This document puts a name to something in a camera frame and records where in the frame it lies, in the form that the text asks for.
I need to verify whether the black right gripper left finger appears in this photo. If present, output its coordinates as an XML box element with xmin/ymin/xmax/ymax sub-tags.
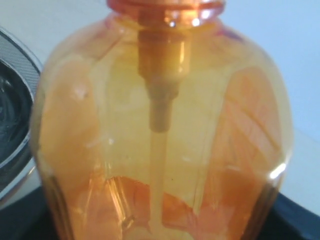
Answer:
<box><xmin>0</xmin><ymin>187</ymin><xmax>50</xmax><ymax>240</ymax></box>

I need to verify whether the orange soap pump bottle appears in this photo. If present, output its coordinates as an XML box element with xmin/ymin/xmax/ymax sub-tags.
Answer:
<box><xmin>30</xmin><ymin>0</ymin><xmax>293</xmax><ymax>240</ymax></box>

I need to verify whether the steel mesh strainer basin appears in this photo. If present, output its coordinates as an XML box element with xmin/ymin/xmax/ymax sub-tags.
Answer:
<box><xmin>0</xmin><ymin>28</ymin><xmax>43</xmax><ymax>209</ymax></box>

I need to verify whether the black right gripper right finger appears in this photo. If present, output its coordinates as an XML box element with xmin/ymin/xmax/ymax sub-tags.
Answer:
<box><xmin>272</xmin><ymin>193</ymin><xmax>320</xmax><ymax>240</ymax></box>

